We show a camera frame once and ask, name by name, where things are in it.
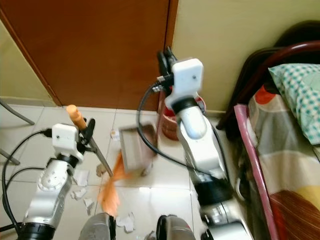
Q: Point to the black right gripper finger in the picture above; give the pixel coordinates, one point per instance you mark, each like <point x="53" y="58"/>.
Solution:
<point x="162" y="62"/>
<point x="172" y="60"/>

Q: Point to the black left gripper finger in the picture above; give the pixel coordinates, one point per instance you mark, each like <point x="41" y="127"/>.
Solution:
<point x="89" y="129"/>

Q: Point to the orange broom with metal stick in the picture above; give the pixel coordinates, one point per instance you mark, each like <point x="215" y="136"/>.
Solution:
<point x="111" y="192"/>

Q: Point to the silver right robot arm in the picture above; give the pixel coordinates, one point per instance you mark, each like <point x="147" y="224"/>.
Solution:
<point x="202" y="145"/>

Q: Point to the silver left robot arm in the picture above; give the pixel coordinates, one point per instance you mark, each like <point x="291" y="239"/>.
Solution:
<point x="47" y="197"/>

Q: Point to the red plastic bucket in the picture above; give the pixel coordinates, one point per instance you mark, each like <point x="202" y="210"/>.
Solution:
<point x="170" y="125"/>

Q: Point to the brown wooden door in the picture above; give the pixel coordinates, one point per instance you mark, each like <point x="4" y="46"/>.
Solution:
<point x="95" y="50"/>

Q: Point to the grey metal chair leg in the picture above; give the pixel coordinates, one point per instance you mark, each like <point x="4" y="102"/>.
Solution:
<point x="14" y="111"/>

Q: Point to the grey robot left leg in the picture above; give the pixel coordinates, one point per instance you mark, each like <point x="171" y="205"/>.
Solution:
<point x="104" y="227"/>

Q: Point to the grey robot leg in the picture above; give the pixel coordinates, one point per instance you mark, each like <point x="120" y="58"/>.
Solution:
<point x="104" y="227"/>
<point x="175" y="229"/>

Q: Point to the dark red bed headboard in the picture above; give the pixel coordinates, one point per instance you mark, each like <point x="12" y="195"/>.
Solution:
<point x="265" y="57"/>

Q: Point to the grey robot right leg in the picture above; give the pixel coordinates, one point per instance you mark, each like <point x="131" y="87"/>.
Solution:
<point x="175" y="229"/>

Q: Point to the green checked pillow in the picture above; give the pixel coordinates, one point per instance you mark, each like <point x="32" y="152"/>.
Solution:
<point x="300" y="92"/>

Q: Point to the bed with colourful patterned sheet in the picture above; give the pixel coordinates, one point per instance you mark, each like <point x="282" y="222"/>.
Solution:
<point x="285" y="170"/>

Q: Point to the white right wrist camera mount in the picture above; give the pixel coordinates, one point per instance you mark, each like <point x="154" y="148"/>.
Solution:
<point x="186" y="80"/>

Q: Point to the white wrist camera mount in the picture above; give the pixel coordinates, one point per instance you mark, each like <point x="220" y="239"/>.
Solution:
<point x="65" y="140"/>
<point x="186" y="80"/>

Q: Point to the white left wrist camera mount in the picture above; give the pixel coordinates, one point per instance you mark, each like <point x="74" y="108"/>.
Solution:
<point x="65" y="140"/>

